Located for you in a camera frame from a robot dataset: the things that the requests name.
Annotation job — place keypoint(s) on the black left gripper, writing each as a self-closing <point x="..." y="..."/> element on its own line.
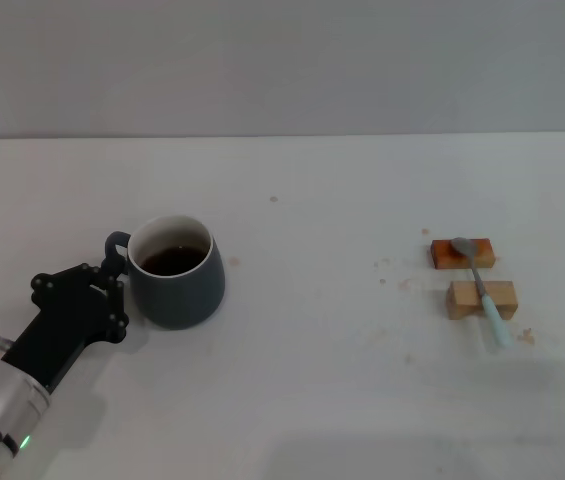
<point x="57" y="345"/>

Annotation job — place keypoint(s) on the dark grey ceramic cup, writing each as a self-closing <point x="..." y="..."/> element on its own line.
<point x="182" y="300"/>

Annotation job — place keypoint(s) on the dark brown coffee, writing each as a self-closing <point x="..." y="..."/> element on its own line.
<point x="174" y="261"/>

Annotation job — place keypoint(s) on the pale notched wooden block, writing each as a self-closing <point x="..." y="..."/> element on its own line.
<point x="462" y="300"/>

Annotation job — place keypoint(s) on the orange stained wooden block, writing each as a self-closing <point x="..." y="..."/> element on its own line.
<point x="484" y="252"/>

